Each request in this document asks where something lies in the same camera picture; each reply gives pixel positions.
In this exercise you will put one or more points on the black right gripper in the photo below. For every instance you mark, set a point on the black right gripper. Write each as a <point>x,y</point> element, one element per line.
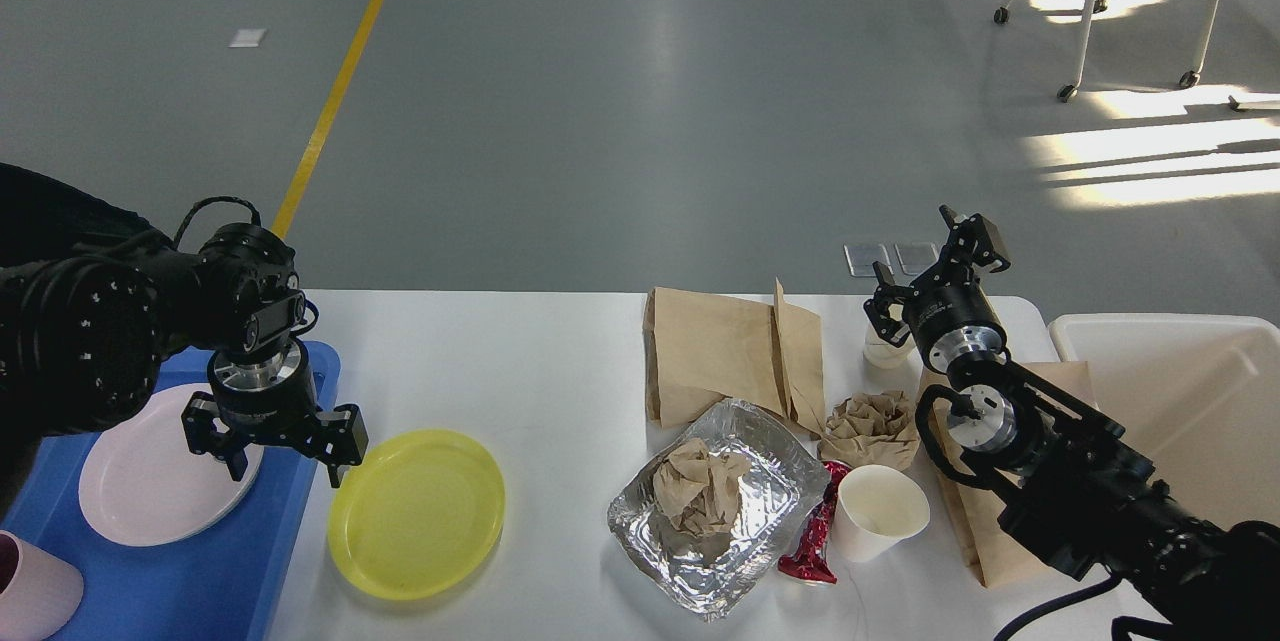
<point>955,319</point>

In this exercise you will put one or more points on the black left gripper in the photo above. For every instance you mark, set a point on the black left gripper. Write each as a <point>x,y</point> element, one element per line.
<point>273,402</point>

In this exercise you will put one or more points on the yellow plastic plate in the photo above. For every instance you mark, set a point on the yellow plastic plate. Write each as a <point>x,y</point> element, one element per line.
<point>418,517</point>

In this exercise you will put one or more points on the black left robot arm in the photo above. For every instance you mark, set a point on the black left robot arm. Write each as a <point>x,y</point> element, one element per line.
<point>84,338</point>

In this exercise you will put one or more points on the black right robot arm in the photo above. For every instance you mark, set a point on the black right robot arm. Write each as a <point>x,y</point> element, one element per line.
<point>1075,495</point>

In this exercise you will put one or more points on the brown paper bag under arm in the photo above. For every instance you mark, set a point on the brown paper bag under arm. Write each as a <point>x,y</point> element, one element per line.
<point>988,552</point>

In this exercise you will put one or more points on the small white cup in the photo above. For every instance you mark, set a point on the small white cup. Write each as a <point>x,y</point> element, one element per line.
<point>883,354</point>

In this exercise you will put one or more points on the pink plate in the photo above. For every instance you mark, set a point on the pink plate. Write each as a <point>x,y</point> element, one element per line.
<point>140,486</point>

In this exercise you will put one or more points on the crumpled brown paper ball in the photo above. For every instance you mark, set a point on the crumpled brown paper ball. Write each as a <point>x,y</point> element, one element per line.
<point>871,429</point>

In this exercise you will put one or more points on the blue plastic tray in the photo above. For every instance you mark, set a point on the blue plastic tray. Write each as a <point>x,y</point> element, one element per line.
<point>221,584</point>

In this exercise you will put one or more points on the white paper cup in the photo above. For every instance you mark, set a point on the white paper cup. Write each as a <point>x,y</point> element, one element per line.
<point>876,508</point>

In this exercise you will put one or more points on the flat brown paper bag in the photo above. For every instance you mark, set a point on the flat brown paper bag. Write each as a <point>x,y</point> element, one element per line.
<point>702,348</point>

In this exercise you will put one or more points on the pink cup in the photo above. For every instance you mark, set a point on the pink cup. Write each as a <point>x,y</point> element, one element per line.
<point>39,591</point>

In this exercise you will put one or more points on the white plastic bin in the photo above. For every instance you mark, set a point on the white plastic bin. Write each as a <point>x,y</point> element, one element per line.
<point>1198,395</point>

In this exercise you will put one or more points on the red snack wrapper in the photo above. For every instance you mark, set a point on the red snack wrapper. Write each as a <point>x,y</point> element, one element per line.
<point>808,562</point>

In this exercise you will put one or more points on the seated person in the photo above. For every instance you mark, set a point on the seated person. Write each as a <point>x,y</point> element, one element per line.
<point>44,219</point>

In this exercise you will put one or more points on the crumpled brown paper in tray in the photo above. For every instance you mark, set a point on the crumpled brown paper in tray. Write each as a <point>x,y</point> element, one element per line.
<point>698,490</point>

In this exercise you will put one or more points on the aluminium foil tray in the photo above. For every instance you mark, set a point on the aluminium foil tray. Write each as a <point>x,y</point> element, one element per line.
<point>781,485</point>

